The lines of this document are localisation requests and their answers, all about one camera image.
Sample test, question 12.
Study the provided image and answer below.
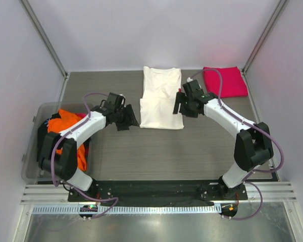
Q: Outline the aluminium front rail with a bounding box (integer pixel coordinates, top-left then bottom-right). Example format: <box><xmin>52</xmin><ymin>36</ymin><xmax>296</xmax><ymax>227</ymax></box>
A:
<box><xmin>21</xmin><ymin>181</ymin><xmax>296</xmax><ymax>205</ymax></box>

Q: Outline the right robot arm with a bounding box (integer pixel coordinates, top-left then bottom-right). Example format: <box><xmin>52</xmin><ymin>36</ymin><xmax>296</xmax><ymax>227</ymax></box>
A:
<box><xmin>173</xmin><ymin>79</ymin><xmax>274</xmax><ymax>200</ymax></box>

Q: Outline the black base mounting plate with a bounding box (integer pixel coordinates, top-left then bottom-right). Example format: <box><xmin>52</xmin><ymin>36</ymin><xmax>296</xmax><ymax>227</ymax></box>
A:
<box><xmin>68</xmin><ymin>179</ymin><xmax>248</xmax><ymax>206</ymax></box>

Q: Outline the white t-shirt with red print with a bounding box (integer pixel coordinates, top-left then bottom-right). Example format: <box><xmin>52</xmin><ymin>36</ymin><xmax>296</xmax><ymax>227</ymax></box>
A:
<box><xmin>140</xmin><ymin>66</ymin><xmax>184</xmax><ymax>130</ymax></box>

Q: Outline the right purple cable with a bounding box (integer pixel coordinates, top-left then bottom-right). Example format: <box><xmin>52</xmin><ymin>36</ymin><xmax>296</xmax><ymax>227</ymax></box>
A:
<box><xmin>191</xmin><ymin>70</ymin><xmax>285</xmax><ymax>221</ymax></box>

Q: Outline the aluminium frame post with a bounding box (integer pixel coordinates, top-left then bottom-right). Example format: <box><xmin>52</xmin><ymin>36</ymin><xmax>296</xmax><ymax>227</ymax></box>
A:
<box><xmin>19</xmin><ymin>0</ymin><xmax>68</xmax><ymax>79</ymax></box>
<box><xmin>241</xmin><ymin>0</ymin><xmax>289</xmax><ymax>75</ymax></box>

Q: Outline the folded magenta t-shirt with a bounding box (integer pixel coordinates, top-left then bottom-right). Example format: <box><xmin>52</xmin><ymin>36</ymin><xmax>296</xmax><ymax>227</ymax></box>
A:
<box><xmin>203</xmin><ymin>67</ymin><xmax>248</xmax><ymax>98</ymax></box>

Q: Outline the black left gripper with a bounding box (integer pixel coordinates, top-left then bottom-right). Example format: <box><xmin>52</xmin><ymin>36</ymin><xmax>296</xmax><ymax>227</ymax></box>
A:
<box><xmin>114</xmin><ymin>104</ymin><xmax>139</xmax><ymax>131</ymax></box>

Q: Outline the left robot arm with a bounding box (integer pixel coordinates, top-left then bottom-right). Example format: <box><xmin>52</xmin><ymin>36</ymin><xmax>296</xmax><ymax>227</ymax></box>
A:
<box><xmin>38</xmin><ymin>92</ymin><xmax>139</xmax><ymax>202</ymax></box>

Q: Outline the right aluminium frame post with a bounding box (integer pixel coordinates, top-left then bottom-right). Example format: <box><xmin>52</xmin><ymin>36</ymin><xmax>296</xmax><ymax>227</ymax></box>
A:
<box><xmin>241</xmin><ymin>0</ymin><xmax>289</xmax><ymax>75</ymax></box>

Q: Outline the magenta t-shirt in bin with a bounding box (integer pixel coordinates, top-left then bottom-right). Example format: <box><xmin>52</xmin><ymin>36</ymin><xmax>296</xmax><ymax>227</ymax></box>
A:
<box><xmin>76</xmin><ymin>113</ymin><xmax>87</xmax><ymax>119</ymax></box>

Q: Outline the clear plastic bin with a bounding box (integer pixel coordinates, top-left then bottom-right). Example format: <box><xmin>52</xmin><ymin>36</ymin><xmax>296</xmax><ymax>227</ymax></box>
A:
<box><xmin>21</xmin><ymin>102</ymin><xmax>87</xmax><ymax>184</ymax></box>

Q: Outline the white slotted cable duct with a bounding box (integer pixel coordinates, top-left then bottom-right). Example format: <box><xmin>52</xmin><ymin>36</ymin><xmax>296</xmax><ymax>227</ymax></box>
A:
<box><xmin>32</xmin><ymin>204</ymin><xmax>221</xmax><ymax>215</ymax></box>

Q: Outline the orange t-shirt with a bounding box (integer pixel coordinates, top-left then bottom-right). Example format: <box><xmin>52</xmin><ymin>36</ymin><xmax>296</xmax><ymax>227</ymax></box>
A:
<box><xmin>55</xmin><ymin>109</ymin><xmax>88</xmax><ymax>171</ymax></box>

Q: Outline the left aluminium frame post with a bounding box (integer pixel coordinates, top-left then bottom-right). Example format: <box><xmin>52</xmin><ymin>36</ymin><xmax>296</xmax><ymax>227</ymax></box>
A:
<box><xmin>19</xmin><ymin>0</ymin><xmax>68</xmax><ymax>79</ymax></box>

